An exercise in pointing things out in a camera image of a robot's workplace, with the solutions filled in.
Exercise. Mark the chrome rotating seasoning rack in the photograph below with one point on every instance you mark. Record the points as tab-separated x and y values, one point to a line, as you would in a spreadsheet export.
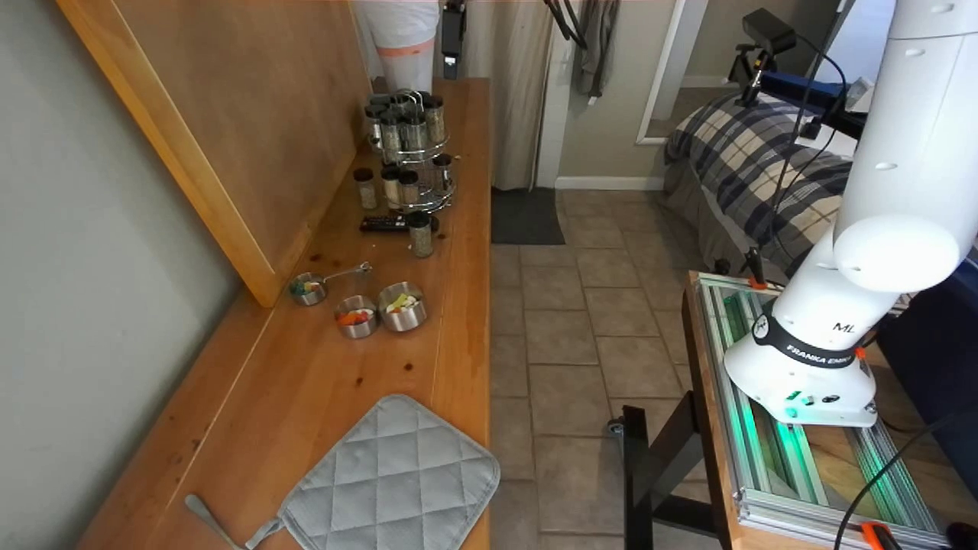
406	153

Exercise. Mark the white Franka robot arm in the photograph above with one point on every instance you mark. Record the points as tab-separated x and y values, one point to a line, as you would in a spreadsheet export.
897	153

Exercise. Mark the dark floor mat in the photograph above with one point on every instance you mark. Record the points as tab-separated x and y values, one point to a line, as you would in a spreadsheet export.
524	216

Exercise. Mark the small spice jar black lid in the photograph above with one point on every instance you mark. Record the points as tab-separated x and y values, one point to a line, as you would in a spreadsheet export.
363	192

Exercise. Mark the beige curtain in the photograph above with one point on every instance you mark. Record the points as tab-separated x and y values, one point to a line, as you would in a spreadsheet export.
520	93

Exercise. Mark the grey quilted pot holder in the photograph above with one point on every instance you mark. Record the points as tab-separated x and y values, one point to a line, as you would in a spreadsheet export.
397	479

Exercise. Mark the black metal stand leg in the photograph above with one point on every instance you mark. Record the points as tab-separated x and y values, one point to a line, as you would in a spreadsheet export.
635	468

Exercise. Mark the grey hanging garment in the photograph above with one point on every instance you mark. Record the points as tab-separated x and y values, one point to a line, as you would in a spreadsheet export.
597	51

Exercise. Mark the bed with plaid blanket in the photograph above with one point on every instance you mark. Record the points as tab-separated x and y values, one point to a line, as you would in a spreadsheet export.
753	171

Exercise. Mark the framed plywood board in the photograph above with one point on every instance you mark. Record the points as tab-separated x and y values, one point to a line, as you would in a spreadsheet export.
253	101

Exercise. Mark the metal utensil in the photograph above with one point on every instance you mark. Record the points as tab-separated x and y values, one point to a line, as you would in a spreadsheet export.
209	517

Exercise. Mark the orange clamp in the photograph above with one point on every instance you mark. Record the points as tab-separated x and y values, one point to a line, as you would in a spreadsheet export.
876	536

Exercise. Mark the dark blue fabric furniture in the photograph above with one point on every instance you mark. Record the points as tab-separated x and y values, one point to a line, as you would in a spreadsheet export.
937	407

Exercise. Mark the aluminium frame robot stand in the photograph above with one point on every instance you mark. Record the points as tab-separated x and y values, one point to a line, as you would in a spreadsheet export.
753	479

